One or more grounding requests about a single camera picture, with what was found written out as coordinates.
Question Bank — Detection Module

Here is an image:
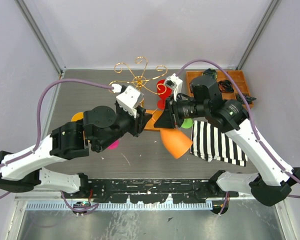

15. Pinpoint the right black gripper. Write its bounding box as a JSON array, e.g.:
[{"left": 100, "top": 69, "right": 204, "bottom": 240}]
[{"left": 153, "top": 93, "right": 209, "bottom": 129}]

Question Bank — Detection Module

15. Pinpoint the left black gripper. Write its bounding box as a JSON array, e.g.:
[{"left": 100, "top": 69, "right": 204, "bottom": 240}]
[{"left": 97, "top": 99, "right": 154, "bottom": 153}]

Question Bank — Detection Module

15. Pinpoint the orange plastic wine glass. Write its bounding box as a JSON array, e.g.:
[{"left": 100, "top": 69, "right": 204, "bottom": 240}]
[{"left": 160, "top": 128, "right": 193, "bottom": 159}]

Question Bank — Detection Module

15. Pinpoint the gold wire wine glass rack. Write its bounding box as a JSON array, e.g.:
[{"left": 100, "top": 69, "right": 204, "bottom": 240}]
[{"left": 109, "top": 56, "right": 168, "bottom": 132}]

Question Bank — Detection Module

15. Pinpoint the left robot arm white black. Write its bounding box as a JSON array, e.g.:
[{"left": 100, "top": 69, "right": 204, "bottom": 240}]
[{"left": 0, "top": 105, "right": 152, "bottom": 198}]

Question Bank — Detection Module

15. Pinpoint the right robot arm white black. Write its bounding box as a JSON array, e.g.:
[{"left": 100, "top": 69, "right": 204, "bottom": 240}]
[{"left": 154, "top": 74, "right": 300, "bottom": 207}]

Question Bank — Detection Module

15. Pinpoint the green plastic wine glass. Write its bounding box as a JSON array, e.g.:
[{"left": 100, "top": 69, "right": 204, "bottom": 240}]
[{"left": 181, "top": 118, "right": 193, "bottom": 129}]

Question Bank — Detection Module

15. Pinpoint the red plastic wine glass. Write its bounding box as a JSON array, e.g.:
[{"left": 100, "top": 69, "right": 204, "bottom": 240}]
[{"left": 156, "top": 79, "right": 172, "bottom": 110}]

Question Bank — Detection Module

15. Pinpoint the magenta plastic wine glass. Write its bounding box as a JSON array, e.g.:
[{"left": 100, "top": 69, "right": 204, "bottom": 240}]
[{"left": 108, "top": 139, "right": 120, "bottom": 150}]

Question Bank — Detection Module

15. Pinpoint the yellow wine glass left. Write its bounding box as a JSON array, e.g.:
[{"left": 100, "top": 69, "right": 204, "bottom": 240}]
[{"left": 71, "top": 112, "right": 84, "bottom": 122}]

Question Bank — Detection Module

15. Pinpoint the black white striped cloth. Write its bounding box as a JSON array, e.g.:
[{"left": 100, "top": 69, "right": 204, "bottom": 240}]
[{"left": 189, "top": 120, "right": 248, "bottom": 167}]

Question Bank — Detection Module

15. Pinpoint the dark rolled tie top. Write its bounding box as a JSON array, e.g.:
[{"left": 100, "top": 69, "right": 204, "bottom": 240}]
[{"left": 202, "top": 68, "right": 218, "bottom": 80}]

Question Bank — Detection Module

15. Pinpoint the dark rolled tie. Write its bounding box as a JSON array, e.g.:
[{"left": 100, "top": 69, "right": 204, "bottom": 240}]
[
  {"left": 217, "top": 79, "right": 234, "bottom": 93},
  {"left": 235, "top": 93, "right": 257, "bottom": 105},
  {"left": 202, "top": 68, "right": 218, "bottom": 80}
]

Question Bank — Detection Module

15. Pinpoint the dark rolled tie middle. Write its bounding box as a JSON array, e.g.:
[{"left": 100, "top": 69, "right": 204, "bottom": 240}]
[{"left": 217, "top": 79, "right": 234, "bottom": 93}]

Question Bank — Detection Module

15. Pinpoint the wooden compartment tray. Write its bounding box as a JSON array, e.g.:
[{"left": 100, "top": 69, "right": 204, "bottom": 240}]
[{"left": 185, "top": 70, "right": 250, "bottom": 100}]

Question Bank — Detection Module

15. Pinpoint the dark rolled tie right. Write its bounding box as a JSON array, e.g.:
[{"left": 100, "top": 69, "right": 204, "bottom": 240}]
[{"left": 235, "top": 93, "right": 257, "bottom": 105}]

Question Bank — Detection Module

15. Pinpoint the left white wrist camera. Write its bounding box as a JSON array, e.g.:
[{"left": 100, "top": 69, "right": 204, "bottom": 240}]
[{"left": 111, "top": 83, "right": 144, "bottom": 119}]

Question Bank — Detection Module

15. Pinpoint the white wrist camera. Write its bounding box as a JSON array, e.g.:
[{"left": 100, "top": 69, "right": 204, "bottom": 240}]
[
  {"left": 111, "top": 83, "right": 144, "bottom": 119},
  {"left": 163, "top": 73, "right": 183, "bottom": 101}
]

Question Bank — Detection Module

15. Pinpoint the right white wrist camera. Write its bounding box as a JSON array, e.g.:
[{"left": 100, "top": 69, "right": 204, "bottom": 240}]
[{"left": 163, "top": 73, "right": 183, "bottom": 101}]

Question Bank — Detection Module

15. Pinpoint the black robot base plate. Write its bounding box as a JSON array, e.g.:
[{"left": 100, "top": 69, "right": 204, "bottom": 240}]
[{"left": 64, "top": 179, "right": 226, "bottom": 204}]

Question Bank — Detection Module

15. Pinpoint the grey slotted cable duct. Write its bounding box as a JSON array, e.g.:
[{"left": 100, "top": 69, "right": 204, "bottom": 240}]
[{"left": 25, "top": 200, "right": 213, "bottom": 211}]

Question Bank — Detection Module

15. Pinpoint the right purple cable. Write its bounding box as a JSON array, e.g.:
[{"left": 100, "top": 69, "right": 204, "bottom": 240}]
[{"left": 176, "top": 58, "right": 300, "bottom": 200}]

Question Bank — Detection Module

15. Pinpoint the purple cable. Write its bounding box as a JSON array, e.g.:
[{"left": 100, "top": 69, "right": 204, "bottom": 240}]
[
  {"left": 0, "top": 78, "right": 113, "bottom": 203},
  {"left": 176, "top": 58, "right": 300, "bottom": 200}
]

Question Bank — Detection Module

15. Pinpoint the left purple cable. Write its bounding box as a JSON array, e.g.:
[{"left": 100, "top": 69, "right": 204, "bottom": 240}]
[{"left": 0, "top": 78, "right": 113, "bottom": 203}]

